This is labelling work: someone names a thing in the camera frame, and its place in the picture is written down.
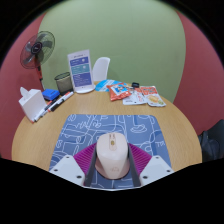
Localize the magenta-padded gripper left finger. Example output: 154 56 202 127
49 142 98 188

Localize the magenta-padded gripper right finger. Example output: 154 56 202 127
127 142 175 188

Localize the pale pink computer mouse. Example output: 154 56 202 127
94 132 130 180

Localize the blue patterned mouse pad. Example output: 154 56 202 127
49 113 173 191

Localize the white marker black cap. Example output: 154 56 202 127
39 101 57 118
47 97 66 113

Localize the orange white snack packet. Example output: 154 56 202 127
139 85 167 108

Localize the red snack bag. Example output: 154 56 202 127
106 83 134 102

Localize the blue whiteboard eraser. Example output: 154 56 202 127
42 88 61 102

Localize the black office chair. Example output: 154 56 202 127
198 119 224 164

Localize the white tissue box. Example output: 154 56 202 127
18 86 48 123

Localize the light blue white packet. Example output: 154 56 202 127
94 79 123 93

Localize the black mesh pen cup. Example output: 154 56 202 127
54 71 74 96

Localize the blue white sign stand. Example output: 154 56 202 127
67 49 97 95

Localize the black red standing fan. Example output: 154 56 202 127
19 30 56 91

